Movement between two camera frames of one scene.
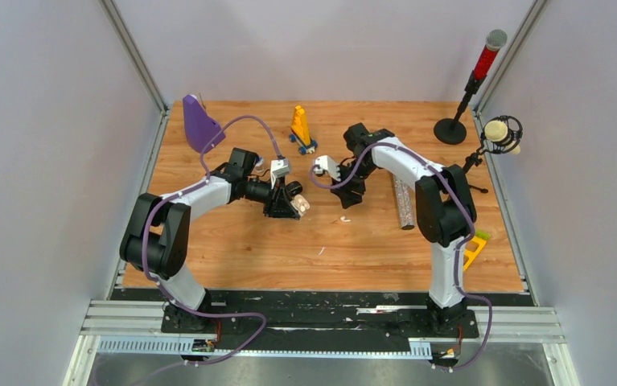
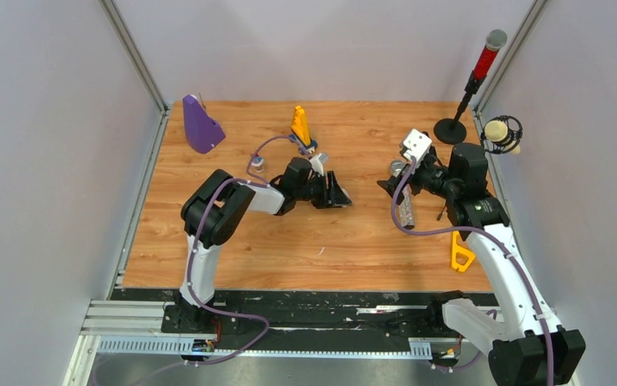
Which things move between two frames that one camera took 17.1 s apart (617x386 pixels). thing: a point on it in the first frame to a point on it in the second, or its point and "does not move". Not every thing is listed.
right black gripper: (350, 195) to (412, 177)
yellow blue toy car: (301, 133) does not move
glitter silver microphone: (406, 200) does not move
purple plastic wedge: (199, 127) does not move
